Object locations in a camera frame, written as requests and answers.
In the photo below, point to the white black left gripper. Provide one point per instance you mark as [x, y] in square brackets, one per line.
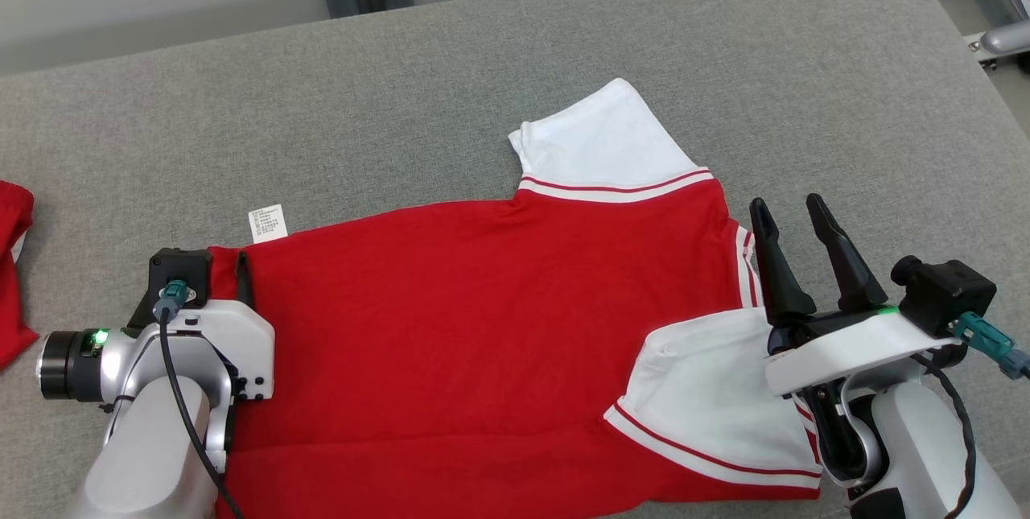
[241, 342]

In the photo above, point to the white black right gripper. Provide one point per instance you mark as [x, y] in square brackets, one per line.
[845, 350]

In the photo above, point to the red shorts with white trim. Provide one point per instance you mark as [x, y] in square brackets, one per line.
[11, 318]

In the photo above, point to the red white short-sleeve shirt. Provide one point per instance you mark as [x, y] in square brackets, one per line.
[483, 326]

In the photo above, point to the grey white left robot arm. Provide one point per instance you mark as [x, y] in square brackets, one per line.
[137, 455]

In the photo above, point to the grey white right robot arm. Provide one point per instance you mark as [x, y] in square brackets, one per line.
[925, 455]

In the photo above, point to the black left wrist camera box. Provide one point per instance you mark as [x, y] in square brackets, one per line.
[181, 265]

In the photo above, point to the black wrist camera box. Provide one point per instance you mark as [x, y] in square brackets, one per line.
[181, 265]
[941, 294]

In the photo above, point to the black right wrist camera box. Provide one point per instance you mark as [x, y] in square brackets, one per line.
[941, 294]

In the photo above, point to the grey partition end frame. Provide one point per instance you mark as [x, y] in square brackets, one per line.
[1010, 38]

